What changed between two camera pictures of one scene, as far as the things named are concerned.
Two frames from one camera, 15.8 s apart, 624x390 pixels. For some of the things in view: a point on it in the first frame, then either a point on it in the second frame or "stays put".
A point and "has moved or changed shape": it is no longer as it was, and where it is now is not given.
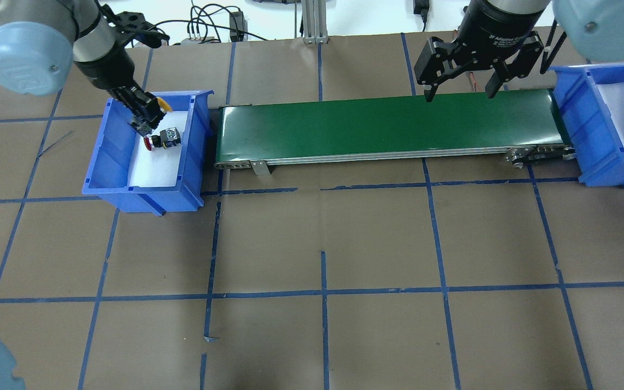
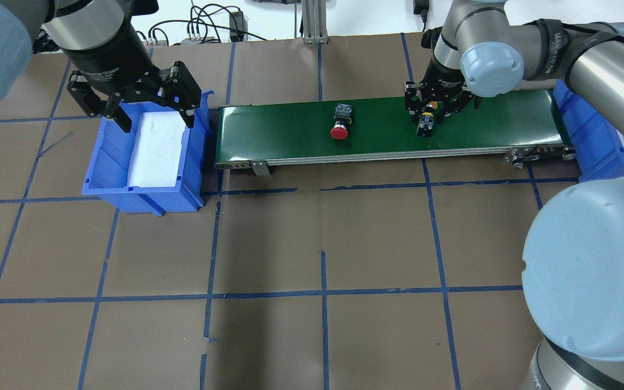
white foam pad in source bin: [158, 167] stays put
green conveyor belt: [526, 123] stays put
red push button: [168, 137] to [343, 119]
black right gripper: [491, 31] to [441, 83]
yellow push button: [163, 104] has moved or changed shape
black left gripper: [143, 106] to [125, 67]
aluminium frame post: [314, 21] stays put
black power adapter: [238, 22] stays put
